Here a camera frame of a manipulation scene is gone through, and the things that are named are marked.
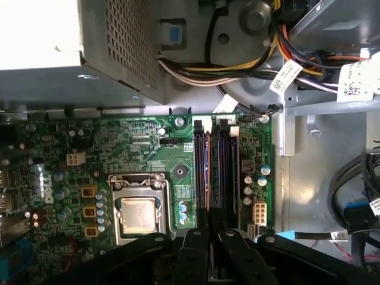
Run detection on white barcode cable label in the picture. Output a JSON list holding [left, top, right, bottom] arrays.
[[337, 53, 380, 103], [268, 58, 304, 95]]

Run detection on silver CPU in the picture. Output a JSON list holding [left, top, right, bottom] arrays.
[[120, 198, 158, 234]]

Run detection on blue SATA cable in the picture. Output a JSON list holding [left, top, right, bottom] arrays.
[[256, 229, 297, 242]]

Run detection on black round cable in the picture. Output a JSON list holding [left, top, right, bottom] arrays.
[[206, 0, 229, 65]]

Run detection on white four-pin board connector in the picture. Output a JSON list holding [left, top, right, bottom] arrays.
[[66, 151, 87, 166]]

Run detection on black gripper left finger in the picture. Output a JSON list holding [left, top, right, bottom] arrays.
[[80, 207, 210, 285]]

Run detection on blue case latch button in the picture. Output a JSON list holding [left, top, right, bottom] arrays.
[[169, 26, 182, 44]]

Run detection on RAM stick with black chips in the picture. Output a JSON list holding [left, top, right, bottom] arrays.
[[208, 130, 221, 281]]

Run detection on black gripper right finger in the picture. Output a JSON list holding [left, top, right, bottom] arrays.
[[210, 207, 369, 285]]

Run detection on black disk cable bundle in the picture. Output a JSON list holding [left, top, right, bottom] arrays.
[[328, 148, 380, 268]]

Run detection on white eight-pin board connector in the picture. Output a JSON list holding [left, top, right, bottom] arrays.
[[252, 199, 270, 226]]

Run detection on CPU socket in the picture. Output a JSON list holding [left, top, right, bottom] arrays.
[[108, 173, 172, 247]]

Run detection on green motherboard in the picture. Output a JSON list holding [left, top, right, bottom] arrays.
[[0, 114, 274, 285]]

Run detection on grey power supply unit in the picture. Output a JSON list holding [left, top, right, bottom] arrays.
[[0, 0, 166, 112]]

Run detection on blue VGA port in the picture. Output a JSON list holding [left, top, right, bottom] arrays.
[[0, 237, 33, 274]]

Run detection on grey metal drive cage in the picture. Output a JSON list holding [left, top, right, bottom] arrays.
[[277, 0, 380, 157]]

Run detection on power supply wire bundle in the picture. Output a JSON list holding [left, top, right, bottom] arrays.
[[157, 28, 339, 90]]

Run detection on blue cable connector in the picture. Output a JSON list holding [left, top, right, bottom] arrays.
[[343, 206, 378, 234]]

